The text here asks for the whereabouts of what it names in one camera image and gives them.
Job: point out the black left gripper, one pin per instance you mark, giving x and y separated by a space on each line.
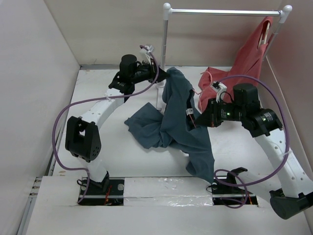
151 67

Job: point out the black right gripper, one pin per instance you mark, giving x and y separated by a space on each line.
210 117

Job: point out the blue t shirt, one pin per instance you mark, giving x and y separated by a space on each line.
176 127

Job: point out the red t shirt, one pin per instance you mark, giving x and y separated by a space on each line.
249 58

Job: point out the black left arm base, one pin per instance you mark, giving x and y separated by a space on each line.
111 195

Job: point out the white clothes rack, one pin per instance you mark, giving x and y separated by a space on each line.
233 80

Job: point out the wooden hanger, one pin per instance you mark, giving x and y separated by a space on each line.
264 34

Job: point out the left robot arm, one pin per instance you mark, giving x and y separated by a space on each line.
82 133

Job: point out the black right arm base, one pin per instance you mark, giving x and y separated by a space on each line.
231 197

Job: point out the pink wire hanger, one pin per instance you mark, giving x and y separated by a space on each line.
205 91

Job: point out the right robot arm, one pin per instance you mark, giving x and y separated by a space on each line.
294 192

